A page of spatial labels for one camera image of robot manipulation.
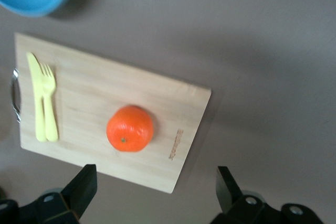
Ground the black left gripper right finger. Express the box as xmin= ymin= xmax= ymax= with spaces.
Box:
xmin=211 ymin=166 xmax=325 ymax=224

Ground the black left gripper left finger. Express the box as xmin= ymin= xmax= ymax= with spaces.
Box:
xmin=0 ymin=164 xmax=98 ymax=224

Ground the orange mandarin fruit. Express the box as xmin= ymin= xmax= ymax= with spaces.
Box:
xmin=106 ymin=105 xmax=154 ymax=153

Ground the yellow plastic fork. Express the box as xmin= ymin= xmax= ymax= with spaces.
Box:
xmin=26 ymin=52 xmax=47 ymax=143
xmin=39 ymin=63 xmax=59 ymax=142

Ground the wooden cutting board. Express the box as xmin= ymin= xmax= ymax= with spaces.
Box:
xmin=10 ymin=32 xmax=212 ymax=195

